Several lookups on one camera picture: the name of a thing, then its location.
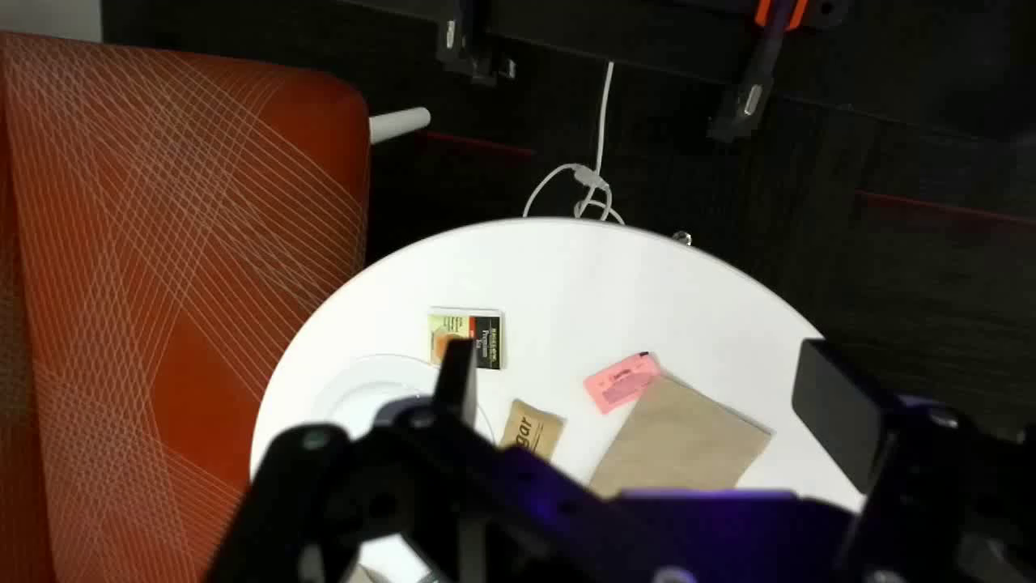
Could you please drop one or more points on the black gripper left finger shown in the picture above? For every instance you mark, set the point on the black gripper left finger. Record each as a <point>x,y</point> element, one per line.
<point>458,377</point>

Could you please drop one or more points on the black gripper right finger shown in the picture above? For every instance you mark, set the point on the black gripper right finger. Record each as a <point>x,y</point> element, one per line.
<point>840,410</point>

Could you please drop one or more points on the small dark block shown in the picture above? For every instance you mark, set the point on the small dark block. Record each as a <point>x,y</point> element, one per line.
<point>467,338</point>

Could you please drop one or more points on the small brown sachet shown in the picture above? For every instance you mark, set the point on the small brown sachet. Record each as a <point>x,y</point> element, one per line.
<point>531,429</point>

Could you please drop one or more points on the white round plate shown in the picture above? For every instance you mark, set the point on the white round plate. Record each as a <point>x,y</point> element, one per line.
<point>361,397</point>

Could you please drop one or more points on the pink sachet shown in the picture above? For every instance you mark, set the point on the pink sachet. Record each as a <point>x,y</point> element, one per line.
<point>619,380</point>

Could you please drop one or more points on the brown paper napkin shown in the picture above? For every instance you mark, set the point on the brown paper napkin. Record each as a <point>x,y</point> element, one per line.
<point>680,445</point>

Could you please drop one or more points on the white sofa leg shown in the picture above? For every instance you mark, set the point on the white sofa leg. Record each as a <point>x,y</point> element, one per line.
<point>404,120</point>

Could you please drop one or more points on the orange patterned sofa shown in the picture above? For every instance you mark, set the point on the orange patterned sofa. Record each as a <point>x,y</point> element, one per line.
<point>162,281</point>

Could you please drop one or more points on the black clamp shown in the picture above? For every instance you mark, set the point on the black clamp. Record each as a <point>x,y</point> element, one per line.
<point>472,44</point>

